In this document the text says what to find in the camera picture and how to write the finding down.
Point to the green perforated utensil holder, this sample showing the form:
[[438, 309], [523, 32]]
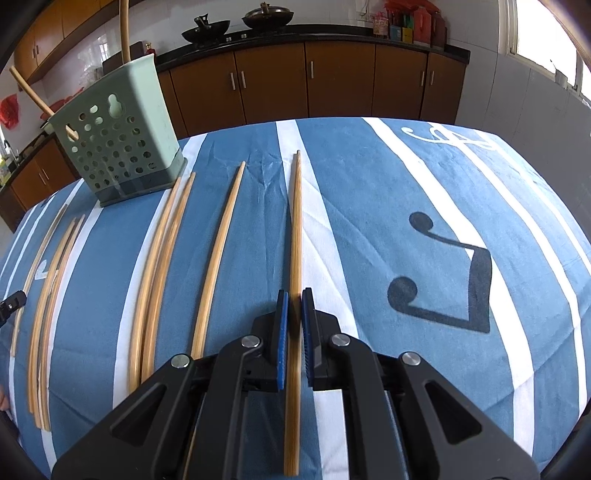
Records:
[[138, 115]]

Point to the black kitchen countertop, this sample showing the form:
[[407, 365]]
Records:
[[443, 50]]

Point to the sink faucet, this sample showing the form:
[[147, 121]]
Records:
[[7, 148]]

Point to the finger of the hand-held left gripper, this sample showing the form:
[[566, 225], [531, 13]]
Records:
[[14, 302]]

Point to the wooden wall cabinet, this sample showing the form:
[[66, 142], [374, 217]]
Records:
[[46, 37]]

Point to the wooden base cabinets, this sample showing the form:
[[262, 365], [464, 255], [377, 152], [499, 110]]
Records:
[[272, 83]]

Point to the pink patterned box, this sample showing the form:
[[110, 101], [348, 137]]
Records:
[[381, 24]]

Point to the white plastic bags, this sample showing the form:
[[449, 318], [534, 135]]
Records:
[[90, 64]]

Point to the blue white striped cloth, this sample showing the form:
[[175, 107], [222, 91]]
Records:
[[369, 230]]

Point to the dark cutting board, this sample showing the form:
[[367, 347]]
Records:
[[136, 50]]

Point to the red box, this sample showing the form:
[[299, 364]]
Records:
[[422, 23]]

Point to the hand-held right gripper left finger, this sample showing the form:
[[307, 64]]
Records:
[[281, 341]]

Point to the kitchen window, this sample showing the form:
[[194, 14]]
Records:
[[540, 27]]

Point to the brown jar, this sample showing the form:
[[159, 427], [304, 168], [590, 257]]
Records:
[[439, 30]]

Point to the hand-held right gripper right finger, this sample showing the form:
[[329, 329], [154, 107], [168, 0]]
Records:
[[308, 341]]

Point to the black wok with lid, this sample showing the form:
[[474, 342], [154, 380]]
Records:
[[268, 18]]

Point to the red basin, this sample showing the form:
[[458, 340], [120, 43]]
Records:
[[62, 102]]

